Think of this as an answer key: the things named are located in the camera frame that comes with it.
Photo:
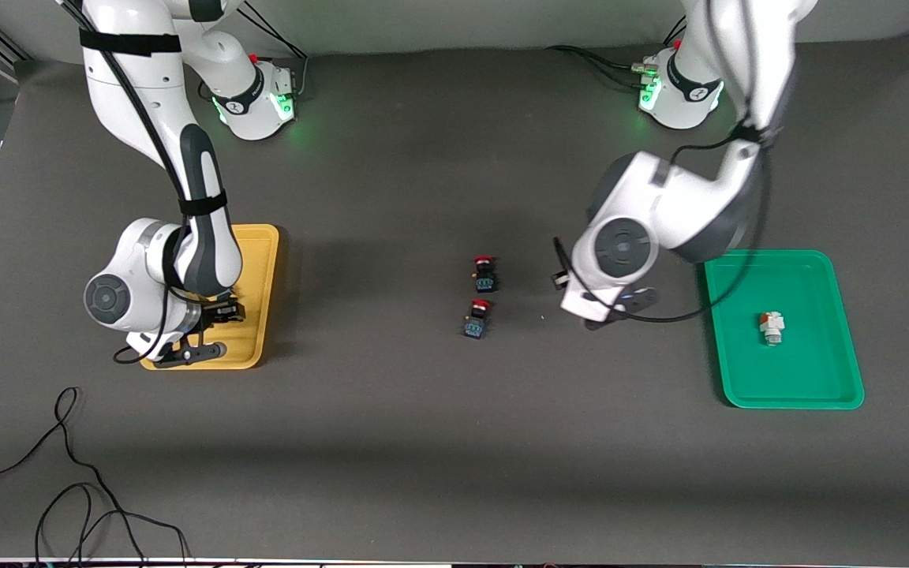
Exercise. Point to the green plastic tray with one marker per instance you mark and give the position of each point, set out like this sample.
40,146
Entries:
809,371

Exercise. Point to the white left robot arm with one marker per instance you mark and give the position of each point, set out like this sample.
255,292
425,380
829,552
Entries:
660,205

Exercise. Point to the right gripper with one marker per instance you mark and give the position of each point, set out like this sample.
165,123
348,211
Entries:
215,314

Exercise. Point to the white button with orange mark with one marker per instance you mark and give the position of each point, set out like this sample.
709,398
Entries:
772,327

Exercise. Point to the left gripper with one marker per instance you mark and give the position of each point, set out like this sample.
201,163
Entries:
556,282

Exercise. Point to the yellow plastic tray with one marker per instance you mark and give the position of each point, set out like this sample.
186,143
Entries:
261,268

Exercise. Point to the red push button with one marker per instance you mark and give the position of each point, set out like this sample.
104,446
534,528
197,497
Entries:
484,276
476,322

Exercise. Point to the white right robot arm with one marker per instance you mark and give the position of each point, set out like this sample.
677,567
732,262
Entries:
139,79

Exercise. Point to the dark grey table mat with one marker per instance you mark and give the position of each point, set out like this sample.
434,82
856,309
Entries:
454,473

